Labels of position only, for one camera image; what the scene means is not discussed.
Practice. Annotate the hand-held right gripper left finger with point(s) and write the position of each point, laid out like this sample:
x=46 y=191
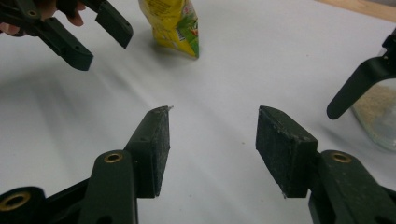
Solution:
x=146 y=161

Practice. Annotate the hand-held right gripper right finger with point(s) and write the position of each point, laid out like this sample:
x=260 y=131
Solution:
x=286 y=155

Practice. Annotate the yellow green spout pouch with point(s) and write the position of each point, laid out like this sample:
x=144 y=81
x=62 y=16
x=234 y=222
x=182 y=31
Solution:
x=168 y=25

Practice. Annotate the white table sheet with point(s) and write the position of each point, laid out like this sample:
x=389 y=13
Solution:
x=218 y=77

